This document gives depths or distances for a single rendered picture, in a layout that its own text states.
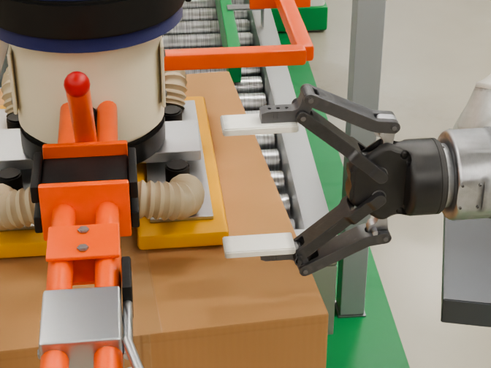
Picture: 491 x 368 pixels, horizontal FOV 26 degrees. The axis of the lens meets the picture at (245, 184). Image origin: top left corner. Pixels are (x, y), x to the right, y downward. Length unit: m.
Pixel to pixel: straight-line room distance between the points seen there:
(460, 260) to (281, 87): 0.93
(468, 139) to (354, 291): 1.58
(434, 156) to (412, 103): 2.65
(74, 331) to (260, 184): 0.52
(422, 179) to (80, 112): 0.32
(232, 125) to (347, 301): 1.65
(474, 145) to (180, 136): 0.40
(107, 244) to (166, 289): 0.21
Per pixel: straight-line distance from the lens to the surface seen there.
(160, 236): 1.15
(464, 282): 1.48
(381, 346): 2.55
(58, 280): 0.89
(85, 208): 0.99
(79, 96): 0.96
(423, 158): 1.02
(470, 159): 1.02
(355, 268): 2.55
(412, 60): 3.99
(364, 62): 2.28
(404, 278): 2.78
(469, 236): 1.58
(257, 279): 1.12
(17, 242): 1.16
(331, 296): 1.87
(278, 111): 0.98
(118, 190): 0.98
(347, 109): 0.98
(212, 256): 1.16
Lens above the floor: 1.60
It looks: 30 degrees down
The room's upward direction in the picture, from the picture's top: straight up
